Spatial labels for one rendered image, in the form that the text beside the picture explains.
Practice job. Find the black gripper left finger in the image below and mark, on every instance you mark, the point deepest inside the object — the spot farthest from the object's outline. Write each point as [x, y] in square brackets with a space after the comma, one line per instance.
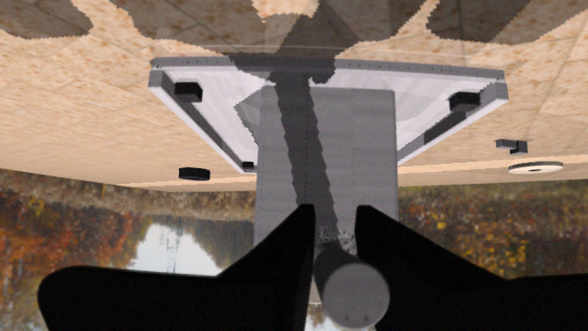
[268, 289]

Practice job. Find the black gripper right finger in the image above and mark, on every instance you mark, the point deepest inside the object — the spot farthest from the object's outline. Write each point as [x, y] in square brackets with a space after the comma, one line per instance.
[432, 289]

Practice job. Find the white flat round disc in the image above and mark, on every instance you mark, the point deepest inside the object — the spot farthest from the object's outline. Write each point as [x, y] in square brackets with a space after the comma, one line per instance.
[535, 167]

